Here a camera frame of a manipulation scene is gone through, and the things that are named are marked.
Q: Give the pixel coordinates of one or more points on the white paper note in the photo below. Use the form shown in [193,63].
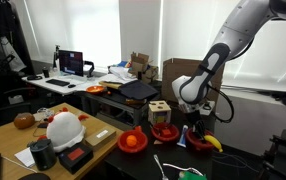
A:
[24,156]

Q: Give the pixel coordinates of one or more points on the orange bowl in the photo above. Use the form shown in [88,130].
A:
[95,89]

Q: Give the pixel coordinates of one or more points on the black box with red label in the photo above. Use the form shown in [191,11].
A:
[75,157]

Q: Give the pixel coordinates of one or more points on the orange toy ball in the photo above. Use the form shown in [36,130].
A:
[131,140]

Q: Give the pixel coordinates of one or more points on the white paper pile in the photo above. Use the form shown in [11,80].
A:
[121,72]

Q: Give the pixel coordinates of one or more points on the silver metal spoon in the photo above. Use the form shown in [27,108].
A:
[183,167]

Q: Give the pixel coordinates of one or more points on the red plastic bowl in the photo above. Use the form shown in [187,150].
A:
[191,141]
[123,146]
[158,135]

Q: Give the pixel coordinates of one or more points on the long white desk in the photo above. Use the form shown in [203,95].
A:
[49,87]

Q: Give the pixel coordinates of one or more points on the white blue toothpaste tube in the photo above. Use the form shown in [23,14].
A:
[183,136]

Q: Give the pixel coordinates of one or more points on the dark blue plastic lid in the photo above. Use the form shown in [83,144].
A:
[138,89]

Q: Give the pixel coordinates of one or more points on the orange cone toy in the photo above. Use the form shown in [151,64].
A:
[138,128]

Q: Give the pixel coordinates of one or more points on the black computer mouse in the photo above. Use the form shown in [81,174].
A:
[71,86]

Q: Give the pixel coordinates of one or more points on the black office chair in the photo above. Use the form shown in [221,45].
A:
[6,110]

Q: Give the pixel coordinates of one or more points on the clear glass jar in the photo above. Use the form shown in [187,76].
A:
[44,113]

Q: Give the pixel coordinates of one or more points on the black computer monitor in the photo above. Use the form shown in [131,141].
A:
[71,62]

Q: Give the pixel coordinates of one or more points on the large brown cardboard box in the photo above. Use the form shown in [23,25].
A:
[176,71]

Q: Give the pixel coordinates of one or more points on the yellow banana plush toy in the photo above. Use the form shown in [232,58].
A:
[213,142]

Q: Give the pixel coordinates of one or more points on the orange wooden cube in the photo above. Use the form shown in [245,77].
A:
[166,132]

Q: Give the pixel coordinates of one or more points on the black cup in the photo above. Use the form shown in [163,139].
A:
[46,72]

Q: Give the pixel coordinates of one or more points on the white chicken plush toy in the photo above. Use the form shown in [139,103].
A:
[64,130]

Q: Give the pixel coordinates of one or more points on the small tan cardboard box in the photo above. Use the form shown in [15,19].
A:
[99,137]

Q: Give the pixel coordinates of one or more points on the green plastic toy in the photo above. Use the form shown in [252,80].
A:
[193,176]

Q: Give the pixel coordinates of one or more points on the brown round ball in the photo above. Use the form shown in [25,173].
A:
[24,120]

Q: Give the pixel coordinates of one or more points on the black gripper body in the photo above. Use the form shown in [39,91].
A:
[194,116]

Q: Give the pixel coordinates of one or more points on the grey metal table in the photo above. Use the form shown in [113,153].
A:
[116,101]

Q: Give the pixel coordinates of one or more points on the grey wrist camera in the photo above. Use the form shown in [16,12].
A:
[207,108]

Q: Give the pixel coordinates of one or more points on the tan flat package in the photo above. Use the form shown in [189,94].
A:
[109,85]

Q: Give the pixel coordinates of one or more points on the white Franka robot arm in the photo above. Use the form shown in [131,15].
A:
[243,30]

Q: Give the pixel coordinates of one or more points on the wooden shape sorter box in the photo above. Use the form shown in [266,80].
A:
[159,113]

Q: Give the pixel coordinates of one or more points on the small open cardboard box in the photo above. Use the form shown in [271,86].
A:
[143,68]

